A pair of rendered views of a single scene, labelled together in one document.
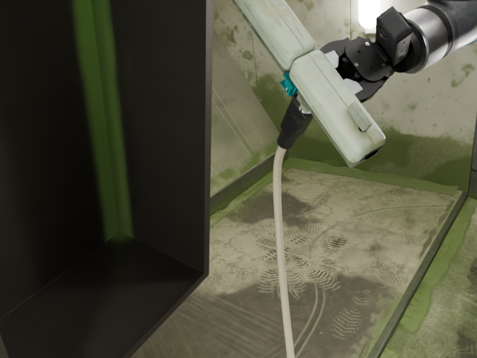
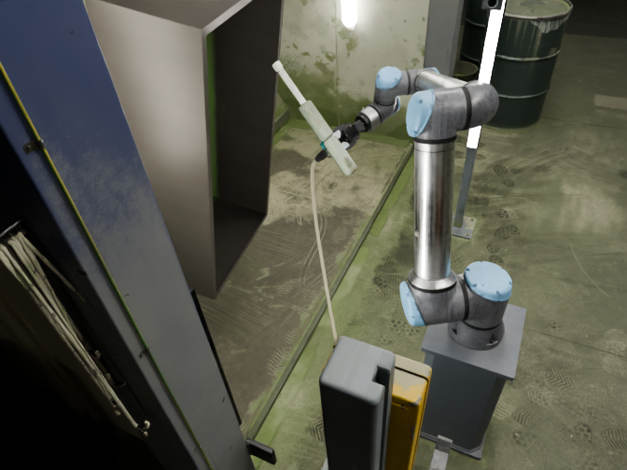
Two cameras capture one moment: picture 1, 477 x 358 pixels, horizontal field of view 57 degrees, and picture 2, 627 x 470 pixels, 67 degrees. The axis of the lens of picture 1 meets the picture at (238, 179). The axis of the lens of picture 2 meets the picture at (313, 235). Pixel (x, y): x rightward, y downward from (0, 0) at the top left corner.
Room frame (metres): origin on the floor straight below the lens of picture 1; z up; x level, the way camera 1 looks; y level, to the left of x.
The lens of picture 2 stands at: (-0.88, 0.30, 2.04)
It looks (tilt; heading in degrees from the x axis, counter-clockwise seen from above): 42 degrees down; 348
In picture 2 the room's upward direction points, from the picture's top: 5 degrees counter-clockwise
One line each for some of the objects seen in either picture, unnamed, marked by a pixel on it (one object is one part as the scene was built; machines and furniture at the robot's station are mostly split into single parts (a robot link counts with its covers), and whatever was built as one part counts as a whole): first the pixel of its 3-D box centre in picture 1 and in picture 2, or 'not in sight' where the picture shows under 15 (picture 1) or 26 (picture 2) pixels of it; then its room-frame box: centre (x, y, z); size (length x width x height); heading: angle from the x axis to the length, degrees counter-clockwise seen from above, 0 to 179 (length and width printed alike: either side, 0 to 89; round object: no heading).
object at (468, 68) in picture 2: not in sight; (457, 83); (2.64, -1.88, 0.14); 0.31 x 0.29 x 0.28; 140
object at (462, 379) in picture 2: not in sight; (461, 376); (-0.04, -0.44, 0.32); 0.31 x 0.31 x 0.64; 50
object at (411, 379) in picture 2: not in sight; (373, 421); (-0.60, 0.18, 1.42); 0.12 x 0.06 x 0.26; 50
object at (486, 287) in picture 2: not in sight; (481, 293); (-0.04, -0.43, 0.83); 0.17 x 0.15 x 0.18; 81
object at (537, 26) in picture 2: not in sight; (516, 63); (2.22, -2.10, 0.44); 0.59 x 0.58 x 0.89; 154
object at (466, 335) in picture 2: not in sight; (477, 319); (-0.04, -0.44, 0.69); 0.19 x 0.19 x 0.10
